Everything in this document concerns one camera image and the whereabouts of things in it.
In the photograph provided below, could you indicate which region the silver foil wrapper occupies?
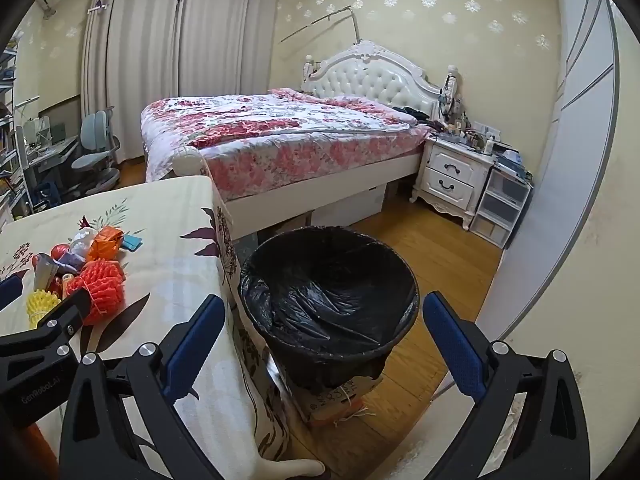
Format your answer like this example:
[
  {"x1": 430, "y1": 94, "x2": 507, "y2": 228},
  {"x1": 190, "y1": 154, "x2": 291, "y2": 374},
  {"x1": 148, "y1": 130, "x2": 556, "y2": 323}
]
[{"x1": 32, "y1": 254, "x2": 61, "y2": 293}]

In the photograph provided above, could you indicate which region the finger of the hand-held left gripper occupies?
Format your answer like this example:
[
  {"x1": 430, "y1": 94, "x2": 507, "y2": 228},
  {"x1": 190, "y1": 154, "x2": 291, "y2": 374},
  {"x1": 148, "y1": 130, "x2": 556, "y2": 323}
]
[
  {"x1": 0, "y1": 290, "x2": 96, "y2": 361},
  {"x1": 0, "y1": 275, "x2": 25, "y2": 311}
]

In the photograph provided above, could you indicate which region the grey-blue desk chair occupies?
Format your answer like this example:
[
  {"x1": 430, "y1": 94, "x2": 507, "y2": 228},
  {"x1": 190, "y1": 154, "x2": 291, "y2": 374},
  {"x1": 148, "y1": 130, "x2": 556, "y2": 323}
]
[{"x1": 70, "y1": 107, "x2": 123, "y2": 196}]

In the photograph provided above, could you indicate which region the metal canopy pole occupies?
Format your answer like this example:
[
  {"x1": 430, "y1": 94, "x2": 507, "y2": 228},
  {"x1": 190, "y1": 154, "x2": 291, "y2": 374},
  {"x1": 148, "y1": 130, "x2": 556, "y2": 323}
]
[{"x1": 277, "y1": 2, "x2": 363, "y2": 46}]

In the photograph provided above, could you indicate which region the white sliding wardrobe door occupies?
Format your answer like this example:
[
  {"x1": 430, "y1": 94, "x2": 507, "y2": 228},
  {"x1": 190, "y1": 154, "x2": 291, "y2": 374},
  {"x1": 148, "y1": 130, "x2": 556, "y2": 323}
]
[{"x1": 472, "y1": 0, "x2": 640, "y2": 480}]

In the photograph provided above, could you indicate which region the white plastic bag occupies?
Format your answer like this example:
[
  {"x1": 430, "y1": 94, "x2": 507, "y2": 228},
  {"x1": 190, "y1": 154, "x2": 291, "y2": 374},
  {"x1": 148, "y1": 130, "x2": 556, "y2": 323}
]
[{"x1": 69, "y1": 227, "x2": 98, "y2": 256}]

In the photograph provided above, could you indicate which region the floral tablecloth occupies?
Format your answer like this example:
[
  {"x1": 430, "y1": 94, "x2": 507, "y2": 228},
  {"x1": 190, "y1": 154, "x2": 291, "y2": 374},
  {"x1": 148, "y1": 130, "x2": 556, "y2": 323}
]
[{"x1": 0, "y1": 175, "x2": 326, "y2": 480}]

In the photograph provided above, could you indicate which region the white nightstand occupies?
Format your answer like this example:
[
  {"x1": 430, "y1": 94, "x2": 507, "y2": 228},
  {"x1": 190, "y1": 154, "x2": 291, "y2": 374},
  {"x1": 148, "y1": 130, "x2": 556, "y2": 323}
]
[{"x1": 410, "y1": 135, "x2": 496, "y2": 231}]

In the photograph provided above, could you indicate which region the orange plastic wrapper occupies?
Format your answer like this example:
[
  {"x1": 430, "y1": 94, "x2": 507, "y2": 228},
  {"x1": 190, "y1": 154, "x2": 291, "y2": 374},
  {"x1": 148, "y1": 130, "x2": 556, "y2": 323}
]
[{"x1": 87, "y1": 227, "x2": 125, "y2": 263}]

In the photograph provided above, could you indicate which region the beige curtain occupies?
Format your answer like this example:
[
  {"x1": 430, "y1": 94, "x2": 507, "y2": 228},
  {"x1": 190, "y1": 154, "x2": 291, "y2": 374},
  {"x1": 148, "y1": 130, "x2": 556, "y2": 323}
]
[
  {"x1": 175, "y1": 0, "x2": 283, "y2": 106},
  {"x1": 80, "y1": 0, "x2": 188, "y2": 166}
]

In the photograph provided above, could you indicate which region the nightstand clutter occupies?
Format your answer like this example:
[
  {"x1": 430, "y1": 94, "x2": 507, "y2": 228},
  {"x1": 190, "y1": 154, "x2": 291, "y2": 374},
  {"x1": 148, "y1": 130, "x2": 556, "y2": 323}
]
[{"x1": 435, "y1": 107, "x2": 501, "y2": 153}]

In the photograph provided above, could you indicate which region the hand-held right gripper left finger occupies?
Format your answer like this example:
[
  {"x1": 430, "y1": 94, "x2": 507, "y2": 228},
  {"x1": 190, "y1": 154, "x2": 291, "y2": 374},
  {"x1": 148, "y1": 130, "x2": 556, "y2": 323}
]
[{"x1": 59, "y1": 294, "x2": 236, "y2": 480}]

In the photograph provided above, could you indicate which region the white bed frame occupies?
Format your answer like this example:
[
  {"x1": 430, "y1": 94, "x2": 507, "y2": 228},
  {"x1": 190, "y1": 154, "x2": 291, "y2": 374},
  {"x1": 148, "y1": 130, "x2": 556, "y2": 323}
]
[{"x1": 145, "y1": 145, "x2": 426, "y2": 241}]

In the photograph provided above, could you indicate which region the white bookshelf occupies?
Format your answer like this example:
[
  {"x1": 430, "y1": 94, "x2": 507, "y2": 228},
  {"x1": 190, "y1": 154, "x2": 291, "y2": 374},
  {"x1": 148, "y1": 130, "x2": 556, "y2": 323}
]
[{"x1": 0, "y1": 40, "x2": 26, "y2": 221}]

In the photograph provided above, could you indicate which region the clear plastic drawer unit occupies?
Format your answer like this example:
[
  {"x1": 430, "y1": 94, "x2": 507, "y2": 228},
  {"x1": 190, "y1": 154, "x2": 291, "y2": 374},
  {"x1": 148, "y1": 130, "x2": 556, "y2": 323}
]
[{"x1": 470, "y1": 162, "x2": 533, "y2": 250}]

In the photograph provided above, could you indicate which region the bed with floral quilt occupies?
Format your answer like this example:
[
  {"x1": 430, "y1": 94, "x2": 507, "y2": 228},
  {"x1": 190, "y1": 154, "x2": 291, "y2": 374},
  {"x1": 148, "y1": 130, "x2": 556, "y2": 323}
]
[{"x1": 140, "y1": 87, "x2": 436, "y2": 201}]

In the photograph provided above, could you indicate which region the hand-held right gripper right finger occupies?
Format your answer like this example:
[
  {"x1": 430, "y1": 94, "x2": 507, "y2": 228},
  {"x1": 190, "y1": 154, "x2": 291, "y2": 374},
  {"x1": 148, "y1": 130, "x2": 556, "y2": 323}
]
[{"x1": 422, "y1": 290, "x2": 591, "y2": 480}]

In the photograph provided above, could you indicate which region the red foam fruit net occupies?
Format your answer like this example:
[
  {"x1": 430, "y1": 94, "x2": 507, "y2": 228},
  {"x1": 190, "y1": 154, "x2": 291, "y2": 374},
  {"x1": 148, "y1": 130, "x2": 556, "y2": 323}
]
[{"x1": 67, "y1": 258, "x2": 126, "y2": 326}]

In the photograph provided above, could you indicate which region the yellow foam fruit net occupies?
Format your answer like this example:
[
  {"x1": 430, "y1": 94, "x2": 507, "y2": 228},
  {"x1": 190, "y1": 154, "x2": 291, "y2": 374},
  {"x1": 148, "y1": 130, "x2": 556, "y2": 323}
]
[{"x1": 26, "y1": 290, "x2": 63, "y2": 330}]

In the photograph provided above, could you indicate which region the black bag-lined trash bin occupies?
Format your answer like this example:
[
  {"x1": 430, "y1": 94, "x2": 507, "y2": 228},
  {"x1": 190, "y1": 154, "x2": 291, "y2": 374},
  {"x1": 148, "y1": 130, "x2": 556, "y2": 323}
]
[{"x1": 239, "y1": 226, "x2": 420, "y2": 388}]

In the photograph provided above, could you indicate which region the white tufted headboard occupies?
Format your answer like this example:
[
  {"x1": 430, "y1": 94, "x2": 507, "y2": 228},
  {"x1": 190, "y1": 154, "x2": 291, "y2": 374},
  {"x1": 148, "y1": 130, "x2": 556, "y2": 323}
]
[{"x1": 302, "y1": 40, "x2": 458, "y2": 121}]

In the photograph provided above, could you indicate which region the person's left forearm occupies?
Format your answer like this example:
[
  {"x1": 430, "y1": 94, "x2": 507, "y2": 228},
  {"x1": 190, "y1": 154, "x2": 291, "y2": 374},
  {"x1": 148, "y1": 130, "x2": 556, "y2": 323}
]
[{"x1": 20, "y1": 420, "x2": 61, "y2": 480}]

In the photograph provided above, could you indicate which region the white storage box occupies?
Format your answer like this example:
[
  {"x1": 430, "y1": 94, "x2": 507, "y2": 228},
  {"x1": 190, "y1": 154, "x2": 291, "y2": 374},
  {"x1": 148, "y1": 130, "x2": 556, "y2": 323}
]
[{"x1": 310, "y1": 185, "x2": 388, "y2": 228}]

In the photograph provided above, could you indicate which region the grey study desk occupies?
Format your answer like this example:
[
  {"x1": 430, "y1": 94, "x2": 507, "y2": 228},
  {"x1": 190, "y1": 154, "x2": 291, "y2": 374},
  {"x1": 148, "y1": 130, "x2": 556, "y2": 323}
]
[{"x1": 22, "y1": 132, "x2": 81, "y2": 201}]

